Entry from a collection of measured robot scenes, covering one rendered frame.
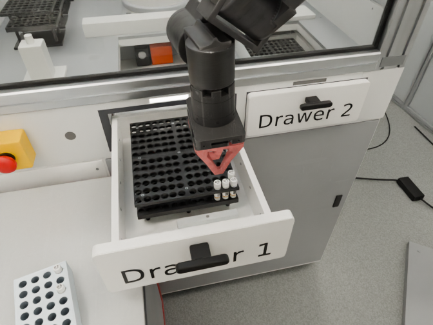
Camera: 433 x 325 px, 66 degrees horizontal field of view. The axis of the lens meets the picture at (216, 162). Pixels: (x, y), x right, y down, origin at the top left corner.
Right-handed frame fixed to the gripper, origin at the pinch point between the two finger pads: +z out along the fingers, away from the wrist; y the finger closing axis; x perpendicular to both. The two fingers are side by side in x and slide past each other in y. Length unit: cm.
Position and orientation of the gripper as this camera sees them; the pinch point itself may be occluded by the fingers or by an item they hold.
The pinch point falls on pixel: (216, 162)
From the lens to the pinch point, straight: 51.7
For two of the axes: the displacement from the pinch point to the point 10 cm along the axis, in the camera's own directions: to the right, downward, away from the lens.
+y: 1.9, 6.8, -7.1
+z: 0.4, 7.1, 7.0
